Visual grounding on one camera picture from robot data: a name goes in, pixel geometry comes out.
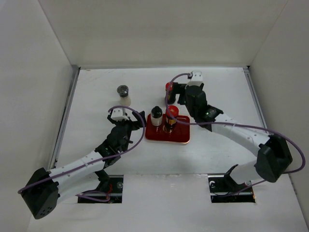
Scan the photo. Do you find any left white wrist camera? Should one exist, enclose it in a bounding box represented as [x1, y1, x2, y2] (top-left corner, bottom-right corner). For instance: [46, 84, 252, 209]
[111, 108, 128, 121]

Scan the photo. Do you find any left metal table rail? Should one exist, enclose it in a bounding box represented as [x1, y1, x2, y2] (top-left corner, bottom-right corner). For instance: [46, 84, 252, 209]
[48, 65, 81, 169]

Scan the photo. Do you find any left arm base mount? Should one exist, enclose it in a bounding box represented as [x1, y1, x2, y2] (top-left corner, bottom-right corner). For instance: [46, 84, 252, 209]
[77, 171, 124, 204]

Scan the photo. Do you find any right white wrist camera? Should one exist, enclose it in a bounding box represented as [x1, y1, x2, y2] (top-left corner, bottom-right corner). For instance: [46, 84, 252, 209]
[187, 71, 203, 87]

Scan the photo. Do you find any right metal table rail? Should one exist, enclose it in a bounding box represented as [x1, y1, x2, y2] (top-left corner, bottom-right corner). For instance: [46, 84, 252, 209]
[243, 66, 267, 128]

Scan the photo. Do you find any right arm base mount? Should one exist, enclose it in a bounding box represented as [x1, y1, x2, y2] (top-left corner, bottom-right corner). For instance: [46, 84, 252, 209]
[208, 165, 255, 203]

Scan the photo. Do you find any red rectangular tray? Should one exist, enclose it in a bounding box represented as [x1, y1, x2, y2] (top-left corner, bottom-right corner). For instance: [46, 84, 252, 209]
[145, 114, 190, 144]

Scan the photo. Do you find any white bottle black cap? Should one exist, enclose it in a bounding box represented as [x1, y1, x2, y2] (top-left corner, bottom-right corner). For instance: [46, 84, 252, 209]
[150, 106, 163, 127]

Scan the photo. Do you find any purple cable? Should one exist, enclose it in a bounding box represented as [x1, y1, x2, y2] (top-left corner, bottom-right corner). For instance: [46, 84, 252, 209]
[18, 105, 147, 202]
[164, 72, 305, 191]

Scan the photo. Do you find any red-lid sauce jar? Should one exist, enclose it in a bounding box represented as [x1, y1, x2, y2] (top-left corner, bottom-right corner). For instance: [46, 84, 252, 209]
[165, 82, 176, 104]
[164, 105, 179, 132]

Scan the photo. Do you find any metal table rail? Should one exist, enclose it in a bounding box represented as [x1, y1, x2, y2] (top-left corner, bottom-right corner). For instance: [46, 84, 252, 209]
[48, 65, 81, 169]
[243, 66, 267, 128]

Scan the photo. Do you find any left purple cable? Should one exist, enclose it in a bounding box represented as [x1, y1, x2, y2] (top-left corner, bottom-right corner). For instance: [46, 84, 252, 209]
[18, 105, 147, 202]

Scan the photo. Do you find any white shaker grey lid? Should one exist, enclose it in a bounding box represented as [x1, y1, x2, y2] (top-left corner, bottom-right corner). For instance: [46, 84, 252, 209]
[116, 85, 131, 106]

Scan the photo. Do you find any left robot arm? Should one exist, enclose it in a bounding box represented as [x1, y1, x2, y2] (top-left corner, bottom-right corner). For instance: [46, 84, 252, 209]
[18, 107, 146, 219]

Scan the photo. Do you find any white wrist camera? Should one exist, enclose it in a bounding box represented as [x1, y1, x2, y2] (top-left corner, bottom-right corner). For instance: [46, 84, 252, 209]
[111, 108, 128, 121]
[187, 71, 203, 87]

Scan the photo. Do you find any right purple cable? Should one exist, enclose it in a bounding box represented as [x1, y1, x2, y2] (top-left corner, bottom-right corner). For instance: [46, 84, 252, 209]
[164, 72, 305, 191]

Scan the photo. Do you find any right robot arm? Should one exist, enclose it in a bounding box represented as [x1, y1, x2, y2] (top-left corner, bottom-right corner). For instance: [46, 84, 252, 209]
[166, 82, 293, 191]

